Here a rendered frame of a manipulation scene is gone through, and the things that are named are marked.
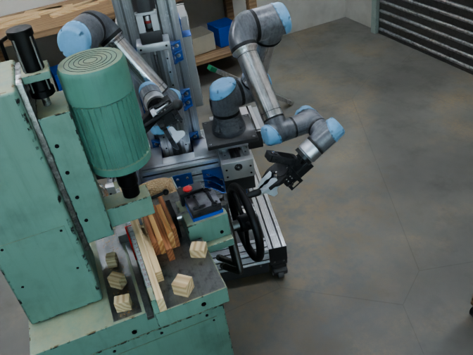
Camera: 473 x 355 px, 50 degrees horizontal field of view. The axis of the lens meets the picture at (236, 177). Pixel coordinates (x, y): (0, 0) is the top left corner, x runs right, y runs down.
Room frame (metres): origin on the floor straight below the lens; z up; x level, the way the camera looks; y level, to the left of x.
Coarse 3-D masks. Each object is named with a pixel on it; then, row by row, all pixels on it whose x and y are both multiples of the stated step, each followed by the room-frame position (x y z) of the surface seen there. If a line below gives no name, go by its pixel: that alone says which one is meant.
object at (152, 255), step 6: (138, 222) 1.26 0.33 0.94; (144, 228) 1.22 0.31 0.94; (144, 240) 1.17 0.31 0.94; (150, 240) 1.16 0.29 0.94; (150, 246) 1.14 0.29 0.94; (150, 252) 1.11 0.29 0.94; (150, 258) 1.09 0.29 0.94; (156, 258) 1.08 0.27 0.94; (156, 264) 1.06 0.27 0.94; (156, 270) 1.03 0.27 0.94; (156, 276) 1.02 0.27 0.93; (162, 276) 1.03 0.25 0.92
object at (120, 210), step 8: (120, 192) 1.25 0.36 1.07; (144, 192) 1.24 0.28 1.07; (104, 200) 1.23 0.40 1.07; (112, 200) 1.22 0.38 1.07; (120, 200) 1.22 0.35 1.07; (128, 200) 1.21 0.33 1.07; (136, 200) 1.20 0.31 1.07; (144, 200) 1.21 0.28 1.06; (112, 208) 1.18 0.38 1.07; (120, 208) 1.19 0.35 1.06; (128, 208) 1.20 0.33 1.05; (136, 208) 1.20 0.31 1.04; (144, 208) 1.21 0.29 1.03; (152, 208) 1.21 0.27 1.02; (112, 216) 1.18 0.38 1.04; (120, 216) 1.19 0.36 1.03; (128, 216) 1.19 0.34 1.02; (136, 216) 1.20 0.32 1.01; (112, 224) 1.18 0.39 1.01; (120, 224) 1.19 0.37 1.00
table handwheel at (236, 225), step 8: (232, 184) 1.39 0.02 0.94; (232, 192) 1.42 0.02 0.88; (240, 192) 1.31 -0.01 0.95; (232, 200) 1.44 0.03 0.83; (248, 200) 1.28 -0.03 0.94; (232, 208) 1.44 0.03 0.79; (240, 208) 1.36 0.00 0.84; (248, 208) 1.25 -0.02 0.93; (232, 216) 1.43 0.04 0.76; (240, 216) 1.33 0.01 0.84; (248, 216) 1.24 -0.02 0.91; (256, 216) 1.24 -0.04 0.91; (232, 224) 1.31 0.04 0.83; (240, 224) 1.30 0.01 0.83; (248, 224) 1.28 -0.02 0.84; (256, 224) 1.22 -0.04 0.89; (240, 232) 1.39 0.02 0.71; (248, 232) 1.33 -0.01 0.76; (256, 232) 1.20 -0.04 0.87; (248, 240) 1.33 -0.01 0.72; (256, 240) 1.20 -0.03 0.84; (248, 248) 1.32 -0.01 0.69; (256, 248) 1.20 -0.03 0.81; (264, 248) 1.20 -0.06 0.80; (256, 256) 1.21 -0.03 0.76
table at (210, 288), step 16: (176, 192) 1.44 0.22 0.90; (176, 208) 1.35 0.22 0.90; (192, 240) 1.18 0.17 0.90; (224, 240) 1.19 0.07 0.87; (160, 256) 1.13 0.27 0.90; (176, 256) 1.12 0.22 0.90; (208, 256) 1.10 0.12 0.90; (176, 272) 1.05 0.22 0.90; (192, 272) 1.04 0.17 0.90; (208, 272) 1.03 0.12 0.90; (160, 288) 1.00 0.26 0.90; (208, 288) 0.97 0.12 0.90; (224, 288) 0.96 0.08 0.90; (176, 304) 0.93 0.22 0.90; (192, 304) 0.94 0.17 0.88; (208, 304) 0.95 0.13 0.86; (160, 320) 0.91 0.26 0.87; (176, 320) 0.92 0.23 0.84
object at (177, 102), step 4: (176, 100) 1.43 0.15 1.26; (180, 100) 1.43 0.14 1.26; (172, 104) 1.42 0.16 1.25; (176, 104) 1.42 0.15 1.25; (180, 104) 1.42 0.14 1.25; (168, 108) 1.42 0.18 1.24; (172, 108) 1.42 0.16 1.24; (176, 108) 1.41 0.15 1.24; (180, 108) 1.42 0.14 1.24; (164, 112) 1.41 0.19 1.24; (168, 112) 1.41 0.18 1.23; (156, 116) 1.41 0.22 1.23; (160, 116) 1.41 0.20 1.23; (152, 120) 1.40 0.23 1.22; (156, 120) 1.40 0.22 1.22; (144, 124) 1.40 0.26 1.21; (148, 124) 1.40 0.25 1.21
